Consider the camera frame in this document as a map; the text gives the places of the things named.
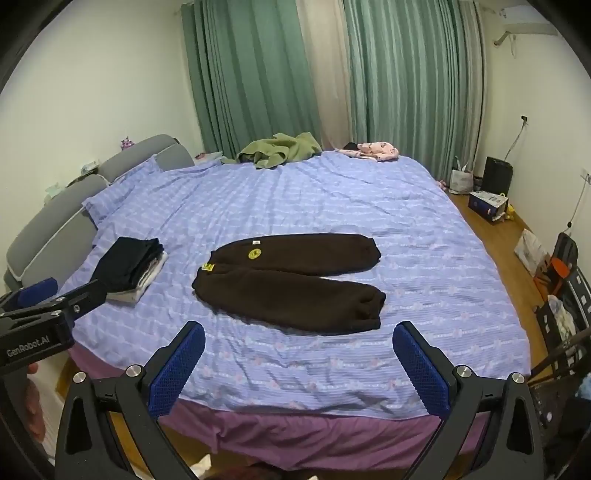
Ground black floor appliance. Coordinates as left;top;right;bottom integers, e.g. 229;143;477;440
481;156;514;197

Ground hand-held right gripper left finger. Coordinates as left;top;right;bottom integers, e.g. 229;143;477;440
54;320;206;480

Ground beige curtain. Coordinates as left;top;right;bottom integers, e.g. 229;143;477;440
295;0;354;151

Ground purple mattress cover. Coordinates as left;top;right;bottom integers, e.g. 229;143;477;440
69;346;490;472

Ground dark brown fleece pants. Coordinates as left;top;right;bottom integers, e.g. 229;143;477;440
191;233;387;337

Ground lilac striped pillow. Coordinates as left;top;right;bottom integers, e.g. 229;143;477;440
82;154;222;220

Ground person's left hand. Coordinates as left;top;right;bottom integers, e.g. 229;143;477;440
26;363;47;439

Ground dark folded clothes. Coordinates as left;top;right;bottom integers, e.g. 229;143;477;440
92;237;165;294

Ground white paper bag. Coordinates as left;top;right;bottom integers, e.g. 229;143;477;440
449;157;476;195

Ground pink patterned garment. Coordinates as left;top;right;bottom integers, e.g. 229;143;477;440
336;142;400;163

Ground lilac striped bed sheet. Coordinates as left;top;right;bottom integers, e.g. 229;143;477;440
58;150;532;421

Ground white air conditioner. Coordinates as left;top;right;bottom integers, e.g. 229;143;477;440
499;4;560;36

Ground white plastic bag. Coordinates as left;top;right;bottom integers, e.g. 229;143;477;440
514;228;548;278

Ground olive green garment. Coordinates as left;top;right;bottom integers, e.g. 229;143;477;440
222;132;323;171

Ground wall outlet with cable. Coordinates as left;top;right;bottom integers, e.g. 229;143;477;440
505;114;529;160

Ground blue cardboard box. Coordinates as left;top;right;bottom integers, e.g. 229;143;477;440
468;190;510;223

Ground green curtain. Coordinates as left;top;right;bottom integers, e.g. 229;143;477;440
344;0;486;181
181;0;324;158

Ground grey padded headboard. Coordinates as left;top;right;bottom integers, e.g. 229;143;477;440
4;135;195;289

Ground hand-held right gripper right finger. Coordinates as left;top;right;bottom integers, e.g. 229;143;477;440
392;320;546;480

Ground black and orange backpack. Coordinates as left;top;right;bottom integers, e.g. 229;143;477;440
533;232;579;296

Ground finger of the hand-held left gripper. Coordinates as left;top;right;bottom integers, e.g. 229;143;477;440
54;279;110;320
0;277;58;317

